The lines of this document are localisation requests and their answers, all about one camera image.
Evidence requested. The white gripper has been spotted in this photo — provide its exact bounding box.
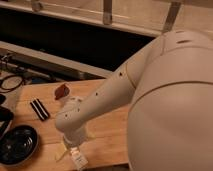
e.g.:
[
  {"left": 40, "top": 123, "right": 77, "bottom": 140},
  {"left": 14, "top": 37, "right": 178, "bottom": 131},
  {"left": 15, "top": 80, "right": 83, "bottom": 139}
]
[{"left": 63, "top": 128, "right": 87, "bottom": 148}]

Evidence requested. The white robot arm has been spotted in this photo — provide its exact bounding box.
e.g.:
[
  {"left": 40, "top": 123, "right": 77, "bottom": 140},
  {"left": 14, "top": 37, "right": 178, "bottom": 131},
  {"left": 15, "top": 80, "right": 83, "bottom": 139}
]
[{"left": 55, "top": 30, "right": 213, "bottom": 171}]

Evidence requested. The dark ceramic bowl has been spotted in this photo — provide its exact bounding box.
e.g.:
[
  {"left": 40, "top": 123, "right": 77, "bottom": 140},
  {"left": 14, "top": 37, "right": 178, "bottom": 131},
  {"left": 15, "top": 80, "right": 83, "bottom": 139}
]
[{"left": 0, "top": 125, "right": 39, "bottom": 166}]

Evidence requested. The black white striped block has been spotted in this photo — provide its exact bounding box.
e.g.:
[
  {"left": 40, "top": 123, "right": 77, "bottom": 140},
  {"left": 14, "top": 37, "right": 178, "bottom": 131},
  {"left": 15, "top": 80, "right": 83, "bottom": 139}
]
[{"left": 30, "top": 99, "right": 50, "bottom": 121}]

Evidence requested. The dark red object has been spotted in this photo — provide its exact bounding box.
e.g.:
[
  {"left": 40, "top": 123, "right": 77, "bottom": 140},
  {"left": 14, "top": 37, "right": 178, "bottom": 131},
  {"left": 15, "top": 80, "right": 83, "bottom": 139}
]
[{"left": 55, "top": 84, "right": 70, "bottom": 100}]

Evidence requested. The black object at left edge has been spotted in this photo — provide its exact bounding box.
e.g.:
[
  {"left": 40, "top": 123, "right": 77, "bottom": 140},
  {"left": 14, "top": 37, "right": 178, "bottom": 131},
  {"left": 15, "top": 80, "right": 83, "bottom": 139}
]
[{"left": 0, "top": 94, "right": 14, "bottom": 137}]

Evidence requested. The black cable loop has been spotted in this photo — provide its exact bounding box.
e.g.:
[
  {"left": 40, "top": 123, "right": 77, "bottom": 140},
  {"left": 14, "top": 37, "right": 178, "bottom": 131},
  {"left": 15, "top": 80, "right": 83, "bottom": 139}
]
[{"left": 0, "top": 73, "right": 25, "bottom": 94}]

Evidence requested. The metal railing frame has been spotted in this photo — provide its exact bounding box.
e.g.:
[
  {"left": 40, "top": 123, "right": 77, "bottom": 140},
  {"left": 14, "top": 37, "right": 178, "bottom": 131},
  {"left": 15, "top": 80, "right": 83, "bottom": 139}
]
[{"left": 0, "top": 0, "right": 213, "bottom": 37}]

